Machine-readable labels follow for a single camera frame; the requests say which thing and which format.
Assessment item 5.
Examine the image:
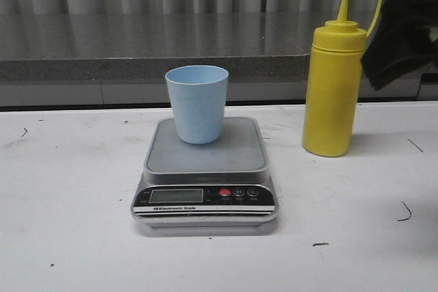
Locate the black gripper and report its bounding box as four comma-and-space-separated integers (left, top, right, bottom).
361, 0, 437, 91

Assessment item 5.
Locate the yellow squeeze bottle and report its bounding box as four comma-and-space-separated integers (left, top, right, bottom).
302, 0, 372, 157

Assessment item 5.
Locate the light blue plastic cup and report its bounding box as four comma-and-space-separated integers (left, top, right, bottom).
165, 65, 229, 144

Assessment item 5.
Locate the silver electronic kitchen scale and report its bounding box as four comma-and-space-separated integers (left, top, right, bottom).
131, 117, 279, 236

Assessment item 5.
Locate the grey stone counter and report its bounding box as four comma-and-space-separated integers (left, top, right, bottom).
0, 10, 438, 107

